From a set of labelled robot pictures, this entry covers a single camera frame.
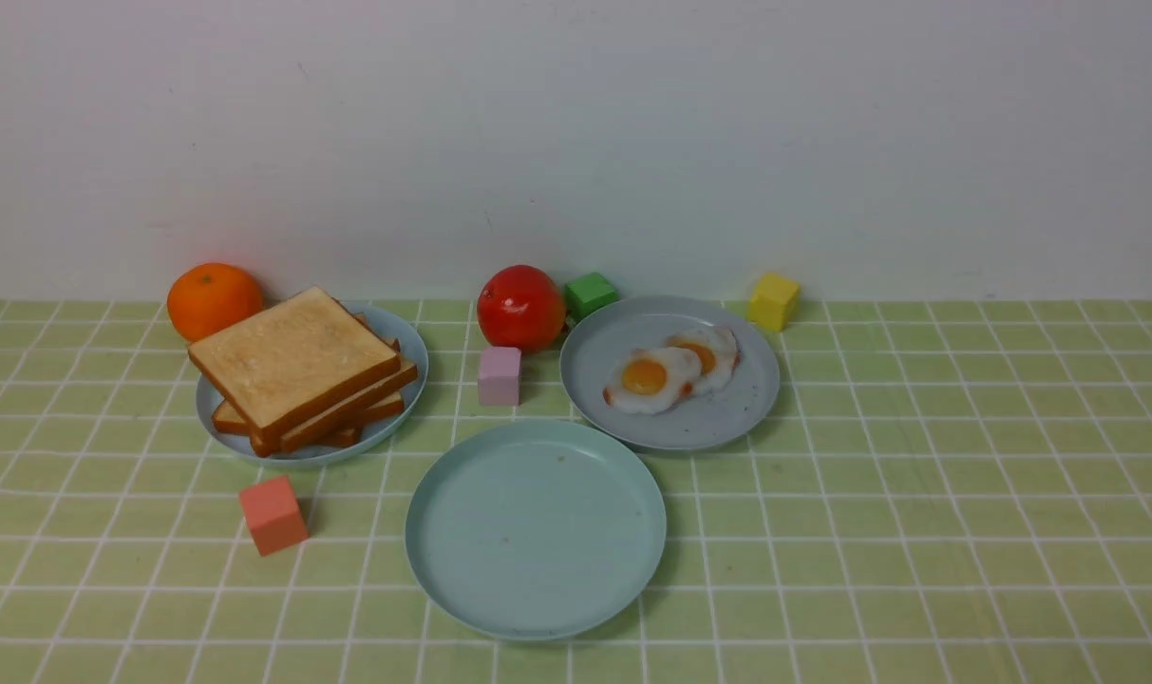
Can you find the grey egg plate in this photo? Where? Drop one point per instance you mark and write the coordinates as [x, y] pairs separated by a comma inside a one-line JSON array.
[[599, 341]]

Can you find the green cube block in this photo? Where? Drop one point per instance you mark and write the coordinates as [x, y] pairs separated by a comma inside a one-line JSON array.
[[587, 294]]

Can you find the yellow cube block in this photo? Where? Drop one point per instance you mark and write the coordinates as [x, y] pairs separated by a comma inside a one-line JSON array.
[[773, 301]]

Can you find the red tomato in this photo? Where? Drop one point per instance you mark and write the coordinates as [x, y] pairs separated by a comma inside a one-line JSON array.
[[521, 307]]

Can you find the pink cube block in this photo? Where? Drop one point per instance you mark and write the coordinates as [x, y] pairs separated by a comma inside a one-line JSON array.
[[499, 376]]

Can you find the blue bread plate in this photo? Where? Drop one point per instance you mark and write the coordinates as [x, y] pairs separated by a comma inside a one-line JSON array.
[[370, 434]]

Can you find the salmon cube block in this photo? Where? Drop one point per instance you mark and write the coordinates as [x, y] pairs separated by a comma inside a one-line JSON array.
[[273, 516]]

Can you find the fried egg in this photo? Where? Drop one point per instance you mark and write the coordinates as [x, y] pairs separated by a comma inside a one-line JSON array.
[[653, 380], [719, 354]]

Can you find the orange fruit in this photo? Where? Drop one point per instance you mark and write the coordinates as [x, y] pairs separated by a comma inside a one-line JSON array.
[[212, 297]]

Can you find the teal front plate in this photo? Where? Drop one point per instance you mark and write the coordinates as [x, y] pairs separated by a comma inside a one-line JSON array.
[[536, 531]]

